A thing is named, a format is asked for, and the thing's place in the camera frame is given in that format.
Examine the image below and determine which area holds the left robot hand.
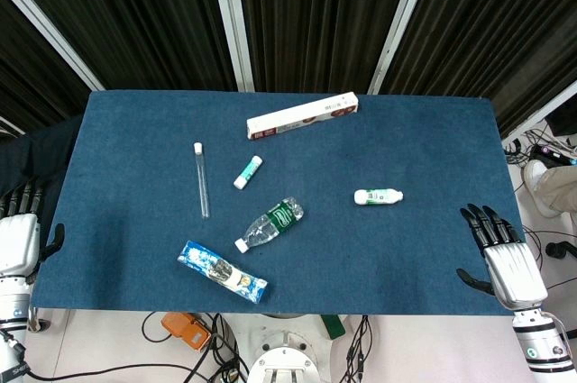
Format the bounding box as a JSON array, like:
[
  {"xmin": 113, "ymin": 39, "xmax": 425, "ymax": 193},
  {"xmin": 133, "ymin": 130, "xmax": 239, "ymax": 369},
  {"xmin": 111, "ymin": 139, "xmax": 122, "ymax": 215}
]
[{"xmin": 0, "ymin": 180, "xmax": 66, "ymax": 285}]

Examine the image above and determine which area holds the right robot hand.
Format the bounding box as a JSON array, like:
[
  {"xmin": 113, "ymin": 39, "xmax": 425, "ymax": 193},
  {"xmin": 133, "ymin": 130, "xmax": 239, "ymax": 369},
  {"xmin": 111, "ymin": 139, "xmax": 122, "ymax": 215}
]
[{"xmin": 455, "ymin": 203, "xmax": 550, "ymax": 312}]

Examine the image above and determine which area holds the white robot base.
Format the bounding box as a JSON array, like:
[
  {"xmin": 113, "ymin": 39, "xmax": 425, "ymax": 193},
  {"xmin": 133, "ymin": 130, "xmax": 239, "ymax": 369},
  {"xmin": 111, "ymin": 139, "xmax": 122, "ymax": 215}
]
[{"xmin": 246, "ymin": 331, "xmax": 328, "ymax": 383}]

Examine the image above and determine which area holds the small white bottle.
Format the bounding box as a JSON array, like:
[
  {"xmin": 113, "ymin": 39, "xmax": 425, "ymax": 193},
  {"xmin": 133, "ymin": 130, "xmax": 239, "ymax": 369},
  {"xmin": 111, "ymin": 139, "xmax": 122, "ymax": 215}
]
[{"xmin": 353, "ymin": 187, "xmax": 405, "ymax": 207}]

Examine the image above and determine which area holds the clear plastic water bottle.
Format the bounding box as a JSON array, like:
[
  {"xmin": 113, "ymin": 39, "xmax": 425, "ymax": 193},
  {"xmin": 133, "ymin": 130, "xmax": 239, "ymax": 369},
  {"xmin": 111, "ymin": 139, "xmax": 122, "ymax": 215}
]
[{"xmin": 234, "ymin": 196, "xmax": 305, "ymax": 253}]

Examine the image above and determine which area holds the black caster wheel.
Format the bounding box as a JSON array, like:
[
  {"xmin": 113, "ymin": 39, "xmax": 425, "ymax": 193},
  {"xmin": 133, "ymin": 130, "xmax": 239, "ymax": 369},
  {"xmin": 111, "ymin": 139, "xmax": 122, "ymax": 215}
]
[{"xmin": 545, "ymin": 242, "xmax": 577, "ymax": 260}]

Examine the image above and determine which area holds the beige trouser leg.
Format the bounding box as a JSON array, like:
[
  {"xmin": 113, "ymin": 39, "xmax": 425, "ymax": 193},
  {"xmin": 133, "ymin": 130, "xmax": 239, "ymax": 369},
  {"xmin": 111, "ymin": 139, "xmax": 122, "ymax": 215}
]
[{"xmin": 538, "ymin": 164, "xmax": 577, "ymax": 215}]

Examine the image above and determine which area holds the black power strip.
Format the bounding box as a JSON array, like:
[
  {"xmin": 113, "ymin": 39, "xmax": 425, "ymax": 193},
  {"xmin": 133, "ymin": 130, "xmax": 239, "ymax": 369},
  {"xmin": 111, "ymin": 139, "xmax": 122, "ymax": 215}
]
[{"xmin": 530, "ymin": 143, "xmax": 577, "ymax": 169}]

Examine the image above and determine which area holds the green clamp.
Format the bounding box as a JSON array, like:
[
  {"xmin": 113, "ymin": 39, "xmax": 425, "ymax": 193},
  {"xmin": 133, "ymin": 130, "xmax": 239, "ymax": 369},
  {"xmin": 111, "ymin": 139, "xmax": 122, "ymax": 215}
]
[{"xmin": 320, "ymin": 315, "xmax": 347, "ymax": 340}]

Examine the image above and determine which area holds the orange pedal box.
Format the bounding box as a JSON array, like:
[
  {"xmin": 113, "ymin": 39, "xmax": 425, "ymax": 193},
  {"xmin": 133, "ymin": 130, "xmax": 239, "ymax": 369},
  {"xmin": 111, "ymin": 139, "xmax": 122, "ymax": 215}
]
[{"xmin": 160, "ymin": 312, "xmax": 212, "ymax": 353}]

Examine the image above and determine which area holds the clear glass test tube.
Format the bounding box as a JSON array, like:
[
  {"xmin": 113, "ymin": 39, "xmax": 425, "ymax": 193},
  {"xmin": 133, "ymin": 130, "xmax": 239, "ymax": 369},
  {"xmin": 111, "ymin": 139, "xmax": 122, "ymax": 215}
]
[{"xmin": 193, "ymin": 141, "xmax": 212, "ymax": 220}]

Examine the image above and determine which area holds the blue snack packet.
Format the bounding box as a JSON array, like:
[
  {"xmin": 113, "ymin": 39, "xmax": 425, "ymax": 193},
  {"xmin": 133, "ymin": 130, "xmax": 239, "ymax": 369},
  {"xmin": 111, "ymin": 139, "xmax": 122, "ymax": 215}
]
[{"xmin": 177, "ymin": 239, "xmax": 269, "ymax": 305}]

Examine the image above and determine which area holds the blue table cloth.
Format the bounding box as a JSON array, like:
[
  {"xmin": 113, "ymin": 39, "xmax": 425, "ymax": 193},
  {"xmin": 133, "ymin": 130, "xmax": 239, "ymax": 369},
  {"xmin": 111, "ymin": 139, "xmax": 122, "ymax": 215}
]
[{"xmin": 29, "ymin": 89, "xmax": 527, "ymax": 317}]

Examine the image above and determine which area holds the white green glue stick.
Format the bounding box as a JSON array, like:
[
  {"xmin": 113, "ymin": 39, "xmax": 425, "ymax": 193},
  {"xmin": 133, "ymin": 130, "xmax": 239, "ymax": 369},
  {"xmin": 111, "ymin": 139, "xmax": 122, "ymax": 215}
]
[{"xmin": 233, "ymin": 155, "xmax": 264, "ymax": 190}]

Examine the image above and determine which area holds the long white cardboard box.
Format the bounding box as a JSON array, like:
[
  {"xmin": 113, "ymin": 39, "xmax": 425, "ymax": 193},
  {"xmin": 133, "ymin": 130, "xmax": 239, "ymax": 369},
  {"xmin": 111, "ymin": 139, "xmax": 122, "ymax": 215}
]
[{"xmin": 245, "ymin": 91, "xmax": 361, "ymax": 142}]

